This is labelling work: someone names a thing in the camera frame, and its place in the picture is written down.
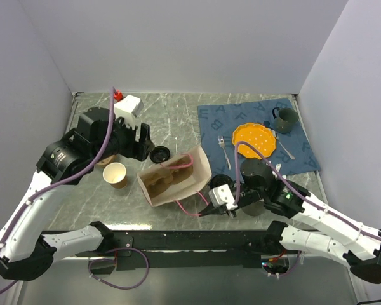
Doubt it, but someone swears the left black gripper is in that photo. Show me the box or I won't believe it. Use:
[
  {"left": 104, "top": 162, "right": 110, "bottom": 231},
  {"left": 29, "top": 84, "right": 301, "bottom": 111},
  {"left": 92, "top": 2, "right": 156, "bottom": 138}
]
[{"left": 92, "top": 112, "right": 154, "bottom": 163}]

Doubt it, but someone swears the black plastic cup lid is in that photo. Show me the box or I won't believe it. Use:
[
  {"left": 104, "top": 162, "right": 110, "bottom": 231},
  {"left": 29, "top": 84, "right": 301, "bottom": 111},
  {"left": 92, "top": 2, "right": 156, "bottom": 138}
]
[
  {"left": 149, "top": 146, "right": 171, "bottom": 164},
  {"left": 209, "top": 174, "right": 234, "bottom": 189}
]

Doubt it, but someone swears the brown paper coffee cup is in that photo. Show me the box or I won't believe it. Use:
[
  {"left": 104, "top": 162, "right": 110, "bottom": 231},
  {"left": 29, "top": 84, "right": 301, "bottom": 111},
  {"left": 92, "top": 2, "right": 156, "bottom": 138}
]
[{"left": 103, "top": 163, "right": 128, "bottom": 189}]

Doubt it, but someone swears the brown pulp cup carrier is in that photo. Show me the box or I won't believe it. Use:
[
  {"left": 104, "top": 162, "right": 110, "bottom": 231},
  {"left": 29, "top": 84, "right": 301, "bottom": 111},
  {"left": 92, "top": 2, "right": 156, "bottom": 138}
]
[
  {"left": 142, "top": 156, "right": 193, "bottom": 199},
  {"left": 95, "top": 155, "right": 117, "bottom": 168}
]

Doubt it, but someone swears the pink cream paper gift bag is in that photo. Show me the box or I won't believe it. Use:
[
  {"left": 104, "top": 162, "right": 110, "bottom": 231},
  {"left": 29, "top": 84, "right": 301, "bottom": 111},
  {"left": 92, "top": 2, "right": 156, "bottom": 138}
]
[{"left": 137, "top": 146, "right": 212, "bottom": 208}]

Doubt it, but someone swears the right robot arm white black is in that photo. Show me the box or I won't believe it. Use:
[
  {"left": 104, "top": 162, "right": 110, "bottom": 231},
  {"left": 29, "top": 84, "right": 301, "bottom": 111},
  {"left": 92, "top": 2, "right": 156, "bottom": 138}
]
[{"left": 199, "top": 159, "right": 381, "bottom": 284}]

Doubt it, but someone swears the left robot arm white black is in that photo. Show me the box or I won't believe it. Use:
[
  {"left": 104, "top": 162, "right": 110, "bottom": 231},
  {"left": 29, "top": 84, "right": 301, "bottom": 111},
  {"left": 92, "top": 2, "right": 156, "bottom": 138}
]
[{"left": 0, "top": 107, "right": 154, "bottom": 281}]

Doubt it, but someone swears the grey cylindrical straw holder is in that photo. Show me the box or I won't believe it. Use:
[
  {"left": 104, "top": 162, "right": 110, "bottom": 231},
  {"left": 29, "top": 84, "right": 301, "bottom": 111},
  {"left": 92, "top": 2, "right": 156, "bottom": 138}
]
[{"left": 242, "top": 202, "right": 266, "bottom": 217}]

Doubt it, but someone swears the silver fork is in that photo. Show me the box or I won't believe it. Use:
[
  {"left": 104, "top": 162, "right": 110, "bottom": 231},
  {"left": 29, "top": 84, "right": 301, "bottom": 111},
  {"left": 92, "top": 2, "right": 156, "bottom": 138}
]
[{"left": 218, "top": 135, "right": 231, "bottom": 170}]

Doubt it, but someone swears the blue lettered cloth placemat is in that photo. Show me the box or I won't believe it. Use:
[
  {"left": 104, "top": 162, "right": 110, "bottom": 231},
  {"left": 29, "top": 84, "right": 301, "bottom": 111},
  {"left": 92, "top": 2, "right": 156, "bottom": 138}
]
[{"left": 197, "top": 98, "right": 320, "bottom": 180}]

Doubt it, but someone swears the orange dotted plate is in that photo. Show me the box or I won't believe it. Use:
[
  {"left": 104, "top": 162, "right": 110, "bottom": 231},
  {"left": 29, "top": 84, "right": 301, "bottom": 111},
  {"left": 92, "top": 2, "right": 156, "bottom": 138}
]
[{"left": 232, "top": 123, "right": 276, "bottom": 158}]

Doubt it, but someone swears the silver spoon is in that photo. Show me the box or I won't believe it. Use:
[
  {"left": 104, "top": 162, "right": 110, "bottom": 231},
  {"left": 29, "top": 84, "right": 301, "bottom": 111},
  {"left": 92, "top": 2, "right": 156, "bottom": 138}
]
[{"left": 263, "top": 121, "right": 296, "bottom": 160}]

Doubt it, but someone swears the dark green mug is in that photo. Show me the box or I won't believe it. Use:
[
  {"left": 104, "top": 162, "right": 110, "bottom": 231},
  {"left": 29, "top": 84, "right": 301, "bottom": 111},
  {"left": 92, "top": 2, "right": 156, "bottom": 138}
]
[{"left": 272, "top": 107, "right": 299, "bottom": 134}]

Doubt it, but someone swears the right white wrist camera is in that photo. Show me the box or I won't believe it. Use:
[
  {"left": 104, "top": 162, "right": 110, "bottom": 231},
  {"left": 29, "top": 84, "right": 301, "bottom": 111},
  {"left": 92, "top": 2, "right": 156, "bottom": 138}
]
[{"left": 208, "top": 184, "right": 238, "bottom": 211}]

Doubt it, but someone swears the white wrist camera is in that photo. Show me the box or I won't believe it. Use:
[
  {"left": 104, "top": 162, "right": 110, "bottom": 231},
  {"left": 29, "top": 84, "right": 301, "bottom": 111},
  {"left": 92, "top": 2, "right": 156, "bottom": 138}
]
[
  {"left": 113, "top": 90, "right": 144, "bottom": 130},
  {"left": 208, "top": 184, "right": 238, "bottom": 211}
]

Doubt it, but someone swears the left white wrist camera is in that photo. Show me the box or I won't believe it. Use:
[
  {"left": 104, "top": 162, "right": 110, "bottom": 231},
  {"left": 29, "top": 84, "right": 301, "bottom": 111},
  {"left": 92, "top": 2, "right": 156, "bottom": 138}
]
[{"left": 113, "top": 90, "right": 144, "bottom": 130}]

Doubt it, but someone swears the black mounting base rail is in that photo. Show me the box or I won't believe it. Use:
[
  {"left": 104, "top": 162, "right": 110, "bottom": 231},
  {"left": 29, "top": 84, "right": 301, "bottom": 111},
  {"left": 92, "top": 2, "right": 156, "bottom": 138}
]
[{"left": 75, "top": 220, "right": 305, "bottom": 271}]

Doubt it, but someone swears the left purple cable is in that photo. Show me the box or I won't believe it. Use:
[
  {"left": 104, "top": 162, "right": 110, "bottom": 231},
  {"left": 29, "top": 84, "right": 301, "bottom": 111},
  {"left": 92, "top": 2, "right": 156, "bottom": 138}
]
[{"left": 0, "top": 87, "right": 117, "bottom": 298}]

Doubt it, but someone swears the purple cable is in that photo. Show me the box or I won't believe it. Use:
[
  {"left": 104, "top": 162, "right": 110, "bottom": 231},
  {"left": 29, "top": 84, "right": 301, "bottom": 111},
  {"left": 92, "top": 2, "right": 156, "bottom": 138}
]
[
  {"left": 233, "top": 141, "right": 381, "bottom": 274},
  {"left": 0, "top": 87, "right": 117, "bottom": 298}
]

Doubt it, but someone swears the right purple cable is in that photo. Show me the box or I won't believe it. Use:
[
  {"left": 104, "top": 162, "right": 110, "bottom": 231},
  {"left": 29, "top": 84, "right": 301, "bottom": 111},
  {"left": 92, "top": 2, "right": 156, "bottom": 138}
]
[{"left": 233, "top": 141, "right": 381, "bottom": 274}]

